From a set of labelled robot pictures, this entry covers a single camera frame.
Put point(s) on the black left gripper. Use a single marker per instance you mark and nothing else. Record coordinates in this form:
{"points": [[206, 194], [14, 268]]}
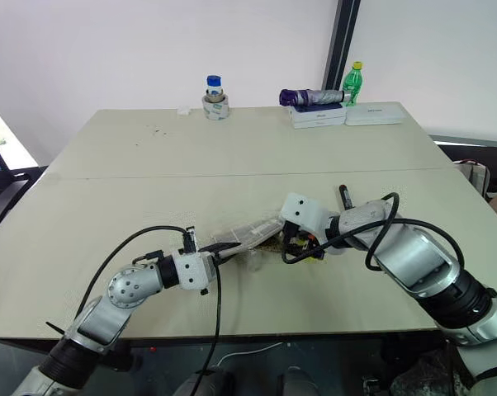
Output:
{"points": [[214, 259]]}

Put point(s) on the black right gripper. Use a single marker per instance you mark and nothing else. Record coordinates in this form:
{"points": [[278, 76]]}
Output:
{"points": [[293, 233]]}

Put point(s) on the yellow highlighter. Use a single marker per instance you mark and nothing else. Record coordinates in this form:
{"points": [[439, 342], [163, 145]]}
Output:
{"points": [[314, 256]]}

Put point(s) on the clear grid mesh pouch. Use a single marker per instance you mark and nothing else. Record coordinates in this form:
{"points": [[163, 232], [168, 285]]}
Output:
{"points": [[248, 233]]}

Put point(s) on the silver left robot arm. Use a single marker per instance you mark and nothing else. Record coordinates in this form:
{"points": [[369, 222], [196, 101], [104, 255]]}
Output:
{"points": [[124, 286]]}

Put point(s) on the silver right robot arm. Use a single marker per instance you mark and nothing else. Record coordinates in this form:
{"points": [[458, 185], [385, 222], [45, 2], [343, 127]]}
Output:
{"points": [[417, 251]]}

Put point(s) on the red marker with black body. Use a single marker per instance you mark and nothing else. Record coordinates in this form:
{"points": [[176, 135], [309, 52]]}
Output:
{"points": [[346, 197]]}

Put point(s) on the dark rounded shape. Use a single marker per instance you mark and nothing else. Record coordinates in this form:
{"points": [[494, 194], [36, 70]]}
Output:
{"points": [[296, 381]]}

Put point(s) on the white box with blue lid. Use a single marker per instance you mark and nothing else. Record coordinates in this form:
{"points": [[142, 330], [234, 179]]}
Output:
{"points": [[318, 116]]}

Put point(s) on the white tape roll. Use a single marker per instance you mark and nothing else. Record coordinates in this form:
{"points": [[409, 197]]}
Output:
{"points": [[216, 108]]}

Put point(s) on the small white paper scrap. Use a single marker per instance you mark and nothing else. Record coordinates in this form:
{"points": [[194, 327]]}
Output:
{"points": [[185, 111]]}

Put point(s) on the purple folded umbrella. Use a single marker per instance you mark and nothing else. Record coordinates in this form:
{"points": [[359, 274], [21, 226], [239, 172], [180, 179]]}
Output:
{"points": [[310, 96]]}

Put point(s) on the flat white box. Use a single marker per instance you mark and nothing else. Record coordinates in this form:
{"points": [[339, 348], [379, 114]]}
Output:
{"points": [[374, 114]]}

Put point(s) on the small blue-capped bottle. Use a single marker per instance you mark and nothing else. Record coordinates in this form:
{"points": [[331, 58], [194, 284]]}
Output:
{"points": [[214, 86]]}

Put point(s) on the green plastic bottle yellow cap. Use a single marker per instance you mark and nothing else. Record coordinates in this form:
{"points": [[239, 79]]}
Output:
{"points": [[353, 82]]}

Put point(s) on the white bag with red trim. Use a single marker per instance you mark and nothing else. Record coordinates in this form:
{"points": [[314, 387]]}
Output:
{"points": [[475, 173]]}

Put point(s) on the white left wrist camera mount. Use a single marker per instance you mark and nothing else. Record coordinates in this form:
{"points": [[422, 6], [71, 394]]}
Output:
{"points": [[195, 272]]}

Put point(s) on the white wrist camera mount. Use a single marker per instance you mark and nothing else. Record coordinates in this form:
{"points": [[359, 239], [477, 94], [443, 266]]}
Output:
{"points": [[302, 212], [195, 272]]}

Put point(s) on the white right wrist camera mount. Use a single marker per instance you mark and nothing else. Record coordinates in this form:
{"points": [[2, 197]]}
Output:
{"points": [[302, 212]]}

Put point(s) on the black window frame post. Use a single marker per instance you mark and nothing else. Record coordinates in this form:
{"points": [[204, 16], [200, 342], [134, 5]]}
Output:
{"points": [[341, 41]]}

